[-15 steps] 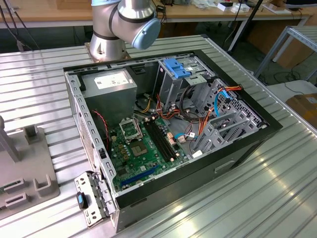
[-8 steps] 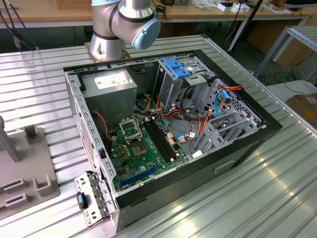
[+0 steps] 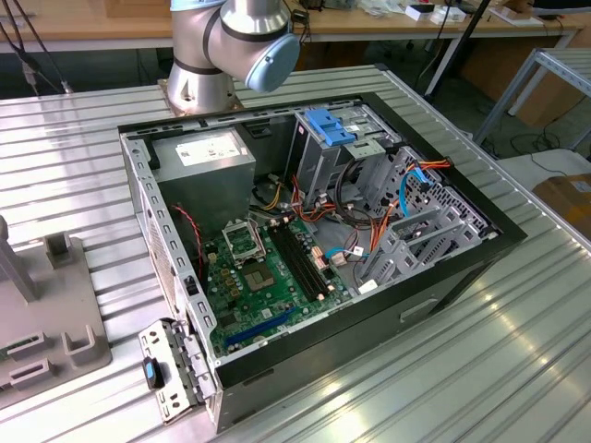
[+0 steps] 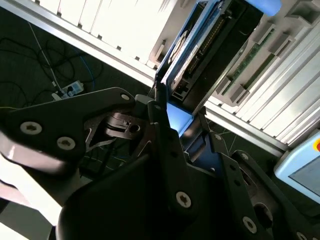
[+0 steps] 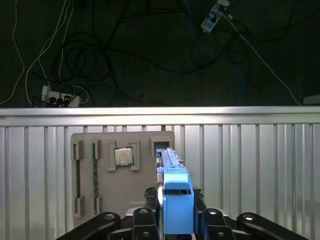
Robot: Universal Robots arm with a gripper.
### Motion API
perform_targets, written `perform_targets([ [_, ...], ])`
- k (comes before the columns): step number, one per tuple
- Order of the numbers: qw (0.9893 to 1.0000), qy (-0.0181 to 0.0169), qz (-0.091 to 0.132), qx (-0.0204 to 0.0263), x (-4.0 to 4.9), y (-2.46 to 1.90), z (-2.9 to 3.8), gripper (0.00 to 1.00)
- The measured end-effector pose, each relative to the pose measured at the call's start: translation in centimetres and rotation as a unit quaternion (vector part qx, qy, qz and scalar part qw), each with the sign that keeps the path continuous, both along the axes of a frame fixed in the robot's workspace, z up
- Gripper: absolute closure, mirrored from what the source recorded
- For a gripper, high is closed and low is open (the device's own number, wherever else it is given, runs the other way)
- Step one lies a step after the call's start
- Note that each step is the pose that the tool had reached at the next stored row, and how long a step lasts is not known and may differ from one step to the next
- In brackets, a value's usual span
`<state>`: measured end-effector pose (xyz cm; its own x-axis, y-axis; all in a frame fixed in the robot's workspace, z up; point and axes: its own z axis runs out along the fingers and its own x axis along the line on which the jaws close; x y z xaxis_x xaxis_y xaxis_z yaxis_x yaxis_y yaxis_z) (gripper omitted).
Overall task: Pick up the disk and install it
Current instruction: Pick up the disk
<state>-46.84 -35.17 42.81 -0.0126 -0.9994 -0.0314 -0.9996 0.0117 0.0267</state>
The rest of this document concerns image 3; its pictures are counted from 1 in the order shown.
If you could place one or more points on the blue plastic drive latch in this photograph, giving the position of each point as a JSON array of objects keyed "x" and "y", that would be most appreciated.
[{"x": 330, "y": 127}]

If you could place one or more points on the green motherboard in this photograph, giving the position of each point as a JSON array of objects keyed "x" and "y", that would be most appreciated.
[{"x": 258, "y": 309}]

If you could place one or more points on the black open PC case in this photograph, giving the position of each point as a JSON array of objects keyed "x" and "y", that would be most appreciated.
[{"x": 323, "y": 360}]

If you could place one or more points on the grey metal drive cage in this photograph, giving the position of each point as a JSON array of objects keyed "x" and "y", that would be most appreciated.
[{"x": 318, "y": 161}]

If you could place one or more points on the grey metal disk bay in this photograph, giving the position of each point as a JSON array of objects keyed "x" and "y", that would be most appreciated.
[{"x": 406, "y": 258}]

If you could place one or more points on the grey parts rack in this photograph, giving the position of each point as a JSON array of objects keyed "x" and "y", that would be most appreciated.
[{"x": 55, "y": 295}]

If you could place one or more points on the brown labelled cardboard box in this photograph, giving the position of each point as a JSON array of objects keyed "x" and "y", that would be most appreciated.
[{"x": 563, "y": 203}]

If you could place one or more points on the white paper label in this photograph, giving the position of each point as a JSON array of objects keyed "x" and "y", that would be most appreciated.
[{"x": 368, "y": 288}]

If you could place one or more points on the wooden desk white frame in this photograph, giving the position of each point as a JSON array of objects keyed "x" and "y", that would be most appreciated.
[{"x": 69, "y": 27}]

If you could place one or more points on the black RAM slot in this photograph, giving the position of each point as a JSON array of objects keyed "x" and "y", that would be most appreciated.
[
  {"x": 293, "y": 263},
  {"x": 305, "y": 258}
]

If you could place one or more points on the large brown cardboard box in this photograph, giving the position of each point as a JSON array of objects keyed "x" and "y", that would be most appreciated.
[{"x": 549, "y": 101}]

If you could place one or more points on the black and blue latch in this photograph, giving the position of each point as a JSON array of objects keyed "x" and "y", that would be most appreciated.
[{"x": 150, "y": 371}]

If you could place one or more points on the grey metal frame rack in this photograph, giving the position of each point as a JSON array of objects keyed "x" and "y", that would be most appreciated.
[{"x": 554, "y": 57}]

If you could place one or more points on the blue expansion slot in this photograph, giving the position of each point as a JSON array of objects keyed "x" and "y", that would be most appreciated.
[{"x": 261, "y": 327}]

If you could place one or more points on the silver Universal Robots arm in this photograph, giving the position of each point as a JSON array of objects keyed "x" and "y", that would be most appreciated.
[{"x": 194, "y": 46}]

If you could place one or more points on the white side table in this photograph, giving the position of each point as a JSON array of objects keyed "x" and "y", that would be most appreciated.
[{"x": 572, "y": 161}]

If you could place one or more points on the black slanted pole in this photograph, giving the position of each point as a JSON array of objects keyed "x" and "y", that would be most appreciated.
[{"x": 472, "y": 23}]

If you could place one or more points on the white box black lid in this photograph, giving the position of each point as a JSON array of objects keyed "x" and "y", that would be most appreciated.
[{"x": 415, "y": 16}]

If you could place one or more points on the silver hinged slot bracket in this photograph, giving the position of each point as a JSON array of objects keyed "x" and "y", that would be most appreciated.
[{"x": 159, "y": 334}]

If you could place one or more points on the grey power supply unit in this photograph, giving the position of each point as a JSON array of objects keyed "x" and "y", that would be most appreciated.
[{"x": 208, "y": 194}]

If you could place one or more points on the small white box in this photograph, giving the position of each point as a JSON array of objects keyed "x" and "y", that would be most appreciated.
[{"x": 447, "y": 17}]

